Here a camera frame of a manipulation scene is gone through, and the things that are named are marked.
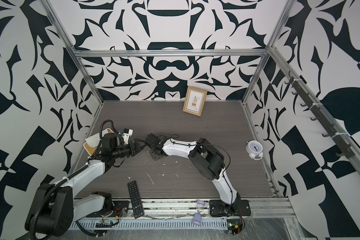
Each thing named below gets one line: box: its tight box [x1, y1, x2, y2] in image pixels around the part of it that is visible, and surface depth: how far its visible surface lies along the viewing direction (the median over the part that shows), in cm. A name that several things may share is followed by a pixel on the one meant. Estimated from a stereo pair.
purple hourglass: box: [192, 199, 206, 227], surface depth 73 cm
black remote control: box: [127, 180, 144, 219], surface depth 77 cm
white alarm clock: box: [246, 140, 264, 160], surface depth 93 cm
